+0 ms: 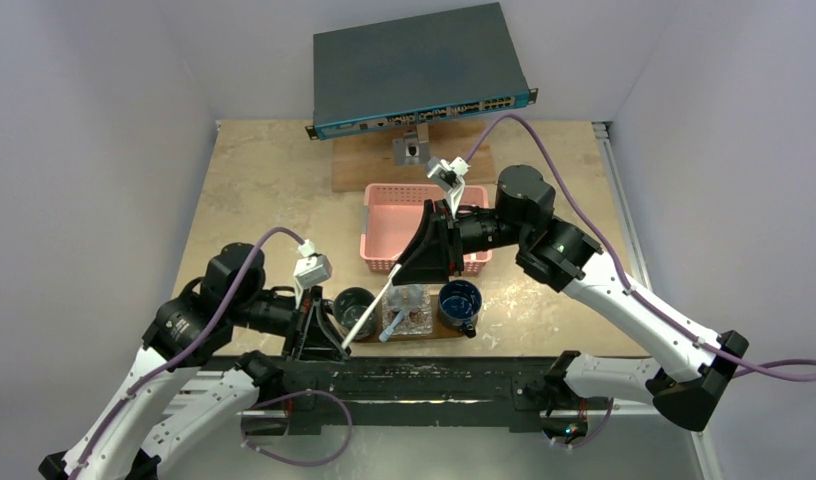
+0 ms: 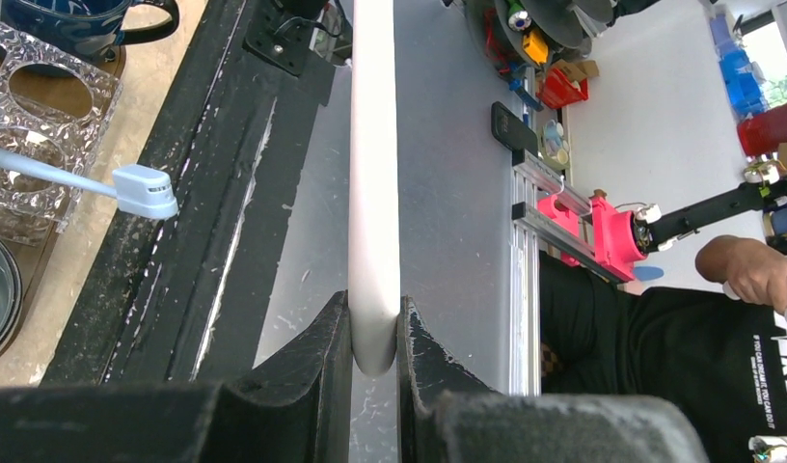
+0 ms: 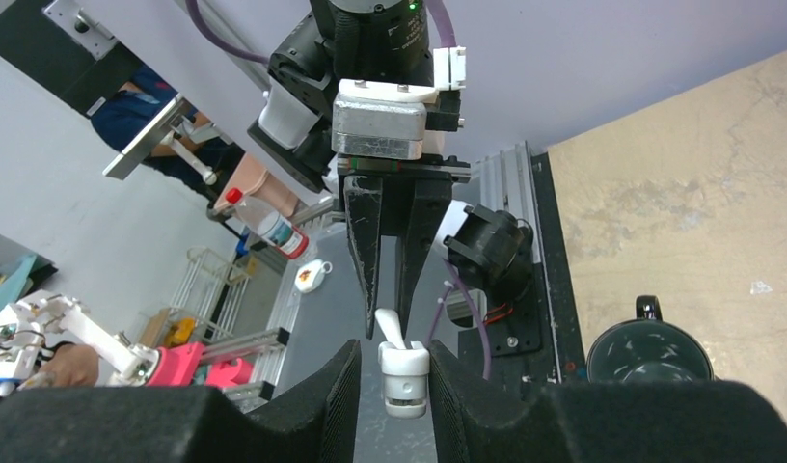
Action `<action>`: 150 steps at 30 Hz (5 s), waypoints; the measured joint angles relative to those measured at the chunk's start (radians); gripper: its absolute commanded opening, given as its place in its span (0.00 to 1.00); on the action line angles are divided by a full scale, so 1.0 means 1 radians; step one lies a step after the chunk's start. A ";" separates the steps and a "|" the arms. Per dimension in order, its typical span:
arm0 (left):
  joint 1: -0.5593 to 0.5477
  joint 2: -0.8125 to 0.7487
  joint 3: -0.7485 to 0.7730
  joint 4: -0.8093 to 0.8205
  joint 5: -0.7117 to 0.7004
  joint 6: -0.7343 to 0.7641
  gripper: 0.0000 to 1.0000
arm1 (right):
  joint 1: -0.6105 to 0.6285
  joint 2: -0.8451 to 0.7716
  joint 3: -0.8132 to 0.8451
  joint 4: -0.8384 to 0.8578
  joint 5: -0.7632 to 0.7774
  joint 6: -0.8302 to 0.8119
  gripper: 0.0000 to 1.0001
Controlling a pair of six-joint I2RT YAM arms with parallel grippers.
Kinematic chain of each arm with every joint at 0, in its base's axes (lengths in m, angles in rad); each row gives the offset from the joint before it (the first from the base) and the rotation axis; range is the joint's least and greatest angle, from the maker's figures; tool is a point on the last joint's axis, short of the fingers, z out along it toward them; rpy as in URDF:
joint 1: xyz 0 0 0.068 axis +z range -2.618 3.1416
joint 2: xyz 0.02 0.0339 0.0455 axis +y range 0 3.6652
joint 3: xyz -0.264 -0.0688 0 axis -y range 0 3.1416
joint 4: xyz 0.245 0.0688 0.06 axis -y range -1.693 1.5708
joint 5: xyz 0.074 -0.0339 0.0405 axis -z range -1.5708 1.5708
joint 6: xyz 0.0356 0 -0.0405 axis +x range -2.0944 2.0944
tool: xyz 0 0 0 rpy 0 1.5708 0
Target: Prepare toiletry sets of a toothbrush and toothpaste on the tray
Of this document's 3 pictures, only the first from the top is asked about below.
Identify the light blue toothbrush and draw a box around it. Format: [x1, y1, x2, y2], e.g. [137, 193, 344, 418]
[378, 308, 409, 343]

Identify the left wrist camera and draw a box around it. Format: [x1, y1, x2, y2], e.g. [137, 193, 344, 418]
[293, 239, 333, 291]

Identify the blue cup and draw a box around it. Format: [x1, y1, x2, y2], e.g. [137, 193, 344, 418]
[437, 280, 483, 339]

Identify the dark green cup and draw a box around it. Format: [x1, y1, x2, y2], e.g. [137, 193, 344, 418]
[333, 287, 377, 341]

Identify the clear acrylic holder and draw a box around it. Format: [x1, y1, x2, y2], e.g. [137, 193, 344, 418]
[381, 292, 433, 342]

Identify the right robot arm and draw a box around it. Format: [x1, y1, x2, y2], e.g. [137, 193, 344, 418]
[389, 165, 749, 432]

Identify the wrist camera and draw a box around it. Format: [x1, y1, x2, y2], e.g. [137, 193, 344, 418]
[293, 239, 333, 291]
[425, 157, 470, 214]

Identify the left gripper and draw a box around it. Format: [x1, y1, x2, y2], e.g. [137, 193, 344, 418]
[231, 282, 351, 361]

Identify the pink plastic basket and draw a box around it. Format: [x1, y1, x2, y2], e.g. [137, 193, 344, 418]
[360, 184, 494, 276]

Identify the network switch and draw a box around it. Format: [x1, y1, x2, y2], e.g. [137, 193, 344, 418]
[306, 3, 538, 140]

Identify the oval wooden tray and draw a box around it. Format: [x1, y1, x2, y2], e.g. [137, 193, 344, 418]
[353, 294, 466, 344]

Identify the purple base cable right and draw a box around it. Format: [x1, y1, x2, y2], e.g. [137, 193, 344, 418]
[547, 397, 615, 452]

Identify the wooden base board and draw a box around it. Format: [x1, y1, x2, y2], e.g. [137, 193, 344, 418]
[331, 120, 486, 192]

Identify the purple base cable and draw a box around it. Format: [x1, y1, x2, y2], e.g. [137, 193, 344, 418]
[547, 397, 615, 452]
[239, 390, 354, 469]

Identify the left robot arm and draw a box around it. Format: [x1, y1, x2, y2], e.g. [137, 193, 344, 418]
[39, 240, 348, 479]

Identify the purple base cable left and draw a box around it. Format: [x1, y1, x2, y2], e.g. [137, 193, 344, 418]
[239, 390, 354, 469]

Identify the metal stand bracket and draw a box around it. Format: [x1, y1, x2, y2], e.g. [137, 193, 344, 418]
[392, 123, 431, 166]

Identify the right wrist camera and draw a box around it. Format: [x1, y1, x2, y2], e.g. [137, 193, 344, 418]
[425, 157, 470, 214]

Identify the black base frame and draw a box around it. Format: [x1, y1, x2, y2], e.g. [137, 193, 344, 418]
[212, 356, 648, 435]

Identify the white toothbrush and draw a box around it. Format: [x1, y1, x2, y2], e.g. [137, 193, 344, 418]
[341, 263, 402, 350]

